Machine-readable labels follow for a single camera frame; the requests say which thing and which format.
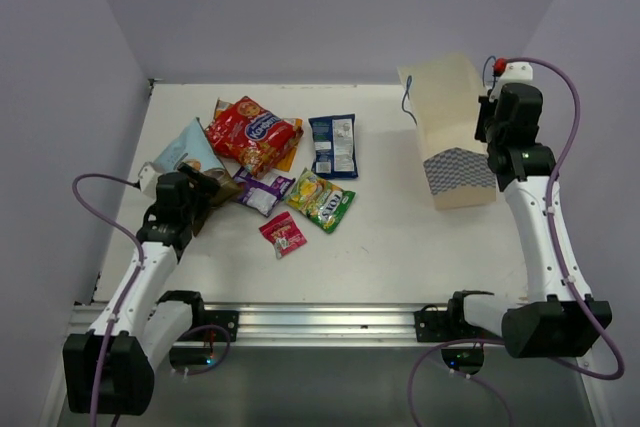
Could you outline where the green Fox's candy bag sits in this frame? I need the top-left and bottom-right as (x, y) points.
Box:
(285, 169), (356, 234)

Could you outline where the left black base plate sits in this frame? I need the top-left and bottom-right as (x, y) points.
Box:
(169, 310), (239, 376)

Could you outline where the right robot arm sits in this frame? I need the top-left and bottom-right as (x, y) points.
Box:
(445, 82), (612, 358)

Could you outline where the dark blue snack packet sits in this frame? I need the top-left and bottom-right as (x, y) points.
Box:
(308, 114), (359, 179)

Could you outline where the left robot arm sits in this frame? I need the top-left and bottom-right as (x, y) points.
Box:
(62, 163), (231, 425)

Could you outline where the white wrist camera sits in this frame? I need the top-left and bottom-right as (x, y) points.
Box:
(138, 162), (164, 200)
(487, 58), (533, 102)

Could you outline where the blue checkered paper bag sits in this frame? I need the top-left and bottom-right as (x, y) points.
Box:
(397, 53), (497, 211)

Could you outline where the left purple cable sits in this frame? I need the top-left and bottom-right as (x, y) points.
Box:
(72, 172), (234, 427)

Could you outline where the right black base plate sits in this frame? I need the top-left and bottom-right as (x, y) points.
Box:
(413, 304), (485, 375)

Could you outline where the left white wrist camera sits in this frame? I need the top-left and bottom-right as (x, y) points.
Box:
(138, 162), (164, 200)

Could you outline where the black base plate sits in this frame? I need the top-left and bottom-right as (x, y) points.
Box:
(169, 310), (239, 376)
(413, 304), (485, 375)

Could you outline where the small red candy packet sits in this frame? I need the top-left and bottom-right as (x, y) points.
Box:
(259, 212), (307, 259)

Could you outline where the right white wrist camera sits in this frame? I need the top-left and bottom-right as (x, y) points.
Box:
(487, 58), (533, 102)

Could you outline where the orange snack packet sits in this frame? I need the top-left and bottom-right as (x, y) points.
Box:
(214, 98), (304, 174)

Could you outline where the red cookie snack bag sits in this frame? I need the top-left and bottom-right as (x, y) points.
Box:
(204, 95), (305, 179)

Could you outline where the purple white snack packet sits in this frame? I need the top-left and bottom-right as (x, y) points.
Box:
(233, 168), (295, 217)

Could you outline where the aluminium mounting rail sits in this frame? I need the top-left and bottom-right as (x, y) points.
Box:
(63, 302), (586, 347)

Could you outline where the light blue chips bag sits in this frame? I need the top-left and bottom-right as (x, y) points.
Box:
(152, 118), (242, 225)

